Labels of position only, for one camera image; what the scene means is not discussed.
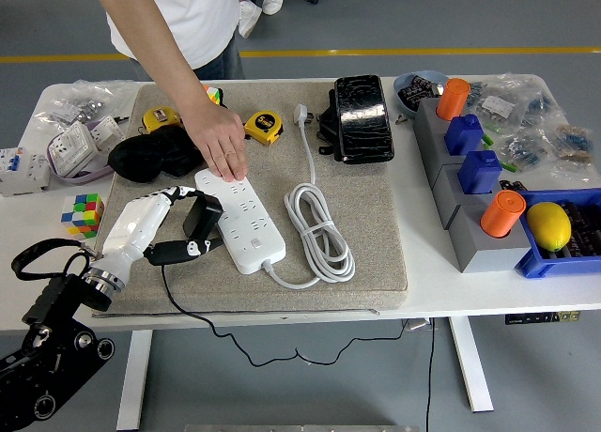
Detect orange cylinder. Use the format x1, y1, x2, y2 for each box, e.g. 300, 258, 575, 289
479, 190, 526, 239
436, 77, 471, 122

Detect grey-brown mat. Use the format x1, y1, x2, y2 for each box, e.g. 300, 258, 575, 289
83, 80, 408, 318

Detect white power strip cord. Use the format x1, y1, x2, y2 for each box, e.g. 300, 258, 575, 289
270, 101, 357, 291

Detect person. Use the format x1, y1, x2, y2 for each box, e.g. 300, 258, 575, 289
105, 0, 245, 81

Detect black plug adapter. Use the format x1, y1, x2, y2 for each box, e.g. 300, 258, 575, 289
181, 192, 224, 239

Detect yellow lemon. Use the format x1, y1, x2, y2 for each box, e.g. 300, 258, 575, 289
525, 201, 573, 254

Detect table control panel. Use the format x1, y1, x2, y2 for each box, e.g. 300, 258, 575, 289
504, 311, 582, 326

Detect dark components in bin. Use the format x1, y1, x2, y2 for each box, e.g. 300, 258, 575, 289
561, 201, 601, 259

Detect white circuit breaker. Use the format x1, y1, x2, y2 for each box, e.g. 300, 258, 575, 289
0, 146, 52, 198

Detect black cloth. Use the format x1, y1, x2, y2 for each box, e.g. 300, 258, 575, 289
107, 124, 206, 183

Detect black lanyard strap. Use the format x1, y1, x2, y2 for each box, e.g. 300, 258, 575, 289
218, 87, 253, 141

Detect blue plastic bin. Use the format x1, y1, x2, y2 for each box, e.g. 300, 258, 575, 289
514, 187, 601, 281

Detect clear bag of screws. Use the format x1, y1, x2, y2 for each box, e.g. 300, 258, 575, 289
44, 78, 140, 126

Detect person's hand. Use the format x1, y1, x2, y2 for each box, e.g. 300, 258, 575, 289
191, 106, 249, 182

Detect clear bag white parts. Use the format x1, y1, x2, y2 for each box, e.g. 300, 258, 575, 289
469, 79, 525, 128

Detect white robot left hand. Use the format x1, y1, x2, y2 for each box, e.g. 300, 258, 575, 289
96, 184, 225, 276

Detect clear bag of resistors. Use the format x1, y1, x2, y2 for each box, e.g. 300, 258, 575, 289
547, 116, 600, 182
495, 124, 558, 173
516, 74, 564, 123

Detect white table leg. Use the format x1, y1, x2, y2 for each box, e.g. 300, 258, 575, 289
116, 329, 154, 431
448, 316, 495, 413

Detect metal bracket under table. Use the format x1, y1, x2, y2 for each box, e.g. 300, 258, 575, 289
402, 317, 439, 333

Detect grey holder block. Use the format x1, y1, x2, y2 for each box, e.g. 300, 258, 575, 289
421, 126, 470, 170
448, 201, 534, 274
431, 162, 501, 231
411, 97, 455, 142

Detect dark components in bowl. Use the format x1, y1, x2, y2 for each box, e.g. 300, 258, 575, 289
399, 74, 446, 112

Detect light blue bowl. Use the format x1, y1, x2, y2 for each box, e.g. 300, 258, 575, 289
393, 70, 450, 119

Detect black hanging cable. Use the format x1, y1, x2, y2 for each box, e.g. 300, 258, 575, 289
424, 318, 436, 432

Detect yellow tape measure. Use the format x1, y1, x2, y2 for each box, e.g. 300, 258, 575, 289
141, 106, 183, 133

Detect white socket module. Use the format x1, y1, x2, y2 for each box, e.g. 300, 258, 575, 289
46, 120, 100, 176
87, 115, 124, 152

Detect glossy black case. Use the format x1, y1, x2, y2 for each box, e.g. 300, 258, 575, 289
332, 73, 395, 164

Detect blue peg block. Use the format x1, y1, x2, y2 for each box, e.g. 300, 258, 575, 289
444, 114, 485, 156
457, 149, 503, 196

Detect thin black plug cord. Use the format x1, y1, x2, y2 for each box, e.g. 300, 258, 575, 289
161, 262, 408, 368

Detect white power strip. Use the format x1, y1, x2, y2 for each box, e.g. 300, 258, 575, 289
194, 167, 287, 276

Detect small colourful puzzle cube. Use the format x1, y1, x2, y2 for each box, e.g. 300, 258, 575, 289
60, 193, 105, 239

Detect yellow tape measure 5m print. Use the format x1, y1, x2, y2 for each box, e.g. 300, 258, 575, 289
243, 111, 285, 147

